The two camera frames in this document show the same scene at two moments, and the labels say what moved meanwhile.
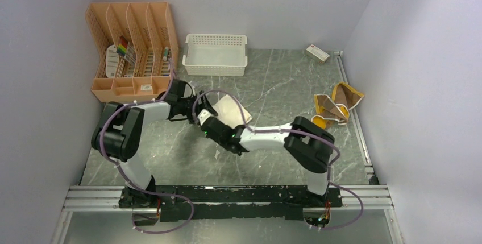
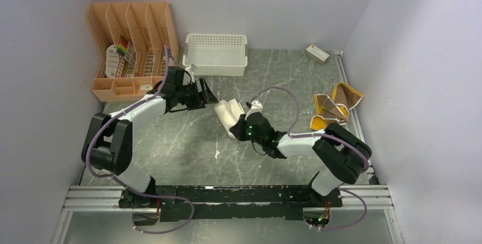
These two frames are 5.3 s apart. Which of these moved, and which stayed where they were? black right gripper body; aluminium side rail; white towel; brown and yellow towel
Moved: black right gripper body
Stayed: brown and yellow towel; white towel; aluminium side rail
